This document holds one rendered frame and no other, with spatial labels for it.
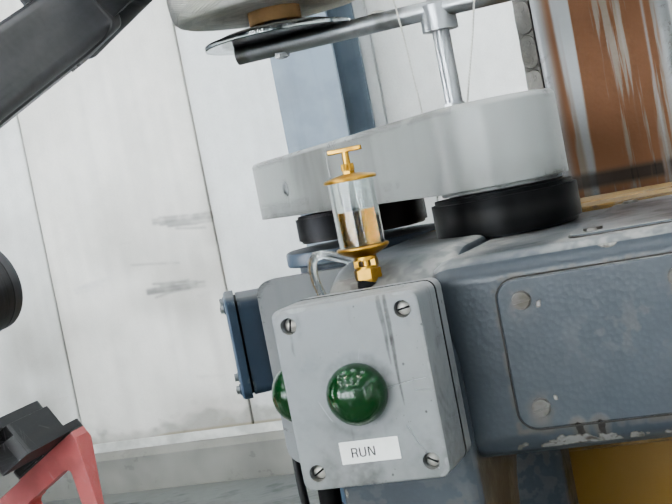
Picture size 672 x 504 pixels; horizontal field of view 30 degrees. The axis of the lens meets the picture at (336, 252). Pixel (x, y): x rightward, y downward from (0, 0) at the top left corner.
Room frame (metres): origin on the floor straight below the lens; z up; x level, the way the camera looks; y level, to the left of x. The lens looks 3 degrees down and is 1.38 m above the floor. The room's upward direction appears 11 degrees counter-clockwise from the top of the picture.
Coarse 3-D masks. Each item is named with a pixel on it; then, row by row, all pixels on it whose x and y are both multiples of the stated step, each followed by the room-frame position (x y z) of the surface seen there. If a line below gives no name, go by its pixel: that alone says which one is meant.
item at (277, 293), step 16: (320, 272) 1.06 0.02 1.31; (336, 272) 1.06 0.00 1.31; (272, 288) 1.08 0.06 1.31; (288, 288) 1.07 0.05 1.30; (304, 288) 1.07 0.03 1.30; (272, 304) 1.08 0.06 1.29; (288, 304) 1.07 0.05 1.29; (272, 336) 1.08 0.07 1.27; (272, 352) 1.08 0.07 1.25; (272, 368) 1.08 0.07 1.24; (288, 432) 1.08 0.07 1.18; (288, 448) 1.08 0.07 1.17
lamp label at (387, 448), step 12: (348, 444) 0.59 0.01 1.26; (360, 444) 0.59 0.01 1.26; (372, 444) 0.59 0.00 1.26; (384, 444) 0.59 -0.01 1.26; (396, 444) 0.59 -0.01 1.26; (348, 456) 0.60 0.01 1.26; (360, 456) 0.59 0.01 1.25; (372, 456) 0.59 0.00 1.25; (384, 456) 0.59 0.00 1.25; (396, 456) 0.59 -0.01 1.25
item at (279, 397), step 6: (276, 378) 0.62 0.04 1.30; (282, 378) 0.62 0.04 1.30; (276, 384) 0.62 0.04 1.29; (282, 384) 0.62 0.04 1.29; (276, 390) 0.62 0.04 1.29; (282, 390) 0.61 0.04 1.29; (276, 396) 0.62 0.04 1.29; (282, 396) 0.61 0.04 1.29; (276, 402) 0.62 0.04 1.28; (282, 402) 0.61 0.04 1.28; (276, 408) 0.62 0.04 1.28; (282, 408) 0.62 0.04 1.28; (288, 408) 0.61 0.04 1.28; (282, 414) 0.62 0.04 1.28; (288, 414) 0.62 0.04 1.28; (288, 420) 0.62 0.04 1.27
